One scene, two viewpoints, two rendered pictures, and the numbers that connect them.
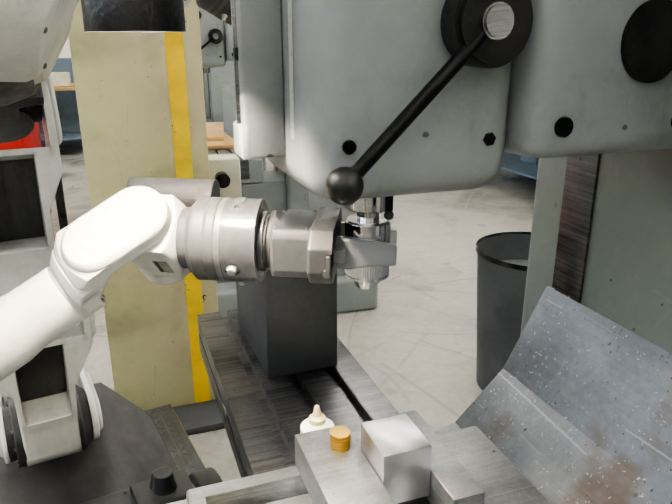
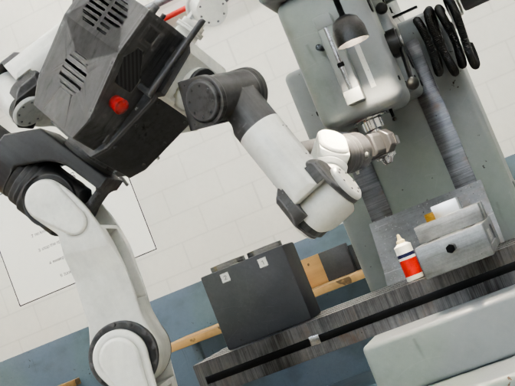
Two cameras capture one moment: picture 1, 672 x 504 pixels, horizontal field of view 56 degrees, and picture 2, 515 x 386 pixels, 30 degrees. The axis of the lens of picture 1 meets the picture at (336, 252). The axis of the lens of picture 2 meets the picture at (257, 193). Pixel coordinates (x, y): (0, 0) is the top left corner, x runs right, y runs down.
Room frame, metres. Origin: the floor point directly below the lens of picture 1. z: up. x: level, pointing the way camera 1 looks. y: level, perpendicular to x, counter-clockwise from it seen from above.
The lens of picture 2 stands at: (-0.40, 1.97, 1.06)
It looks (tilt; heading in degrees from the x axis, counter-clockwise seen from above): 5 degrees up; 305
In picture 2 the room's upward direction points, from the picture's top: 22 degrees counter-clockwise
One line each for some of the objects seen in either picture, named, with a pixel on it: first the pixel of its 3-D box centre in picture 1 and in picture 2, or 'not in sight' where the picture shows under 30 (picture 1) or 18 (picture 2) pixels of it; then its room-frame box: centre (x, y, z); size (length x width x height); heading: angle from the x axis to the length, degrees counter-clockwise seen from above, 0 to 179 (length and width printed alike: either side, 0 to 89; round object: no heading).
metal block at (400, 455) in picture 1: (394, 458); (448, 214); (0.54, -0.06, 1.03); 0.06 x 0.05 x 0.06; 19
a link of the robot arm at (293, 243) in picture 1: (280, 243); (360, 151); (0.62, 0.06, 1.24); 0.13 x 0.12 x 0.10; 175
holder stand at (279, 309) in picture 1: (282, 292); (260, 292); (1.01, 0.09, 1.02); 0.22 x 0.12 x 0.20; 21
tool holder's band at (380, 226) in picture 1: (367, 223); not in sight; (0.62, -0.03, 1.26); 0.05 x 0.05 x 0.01
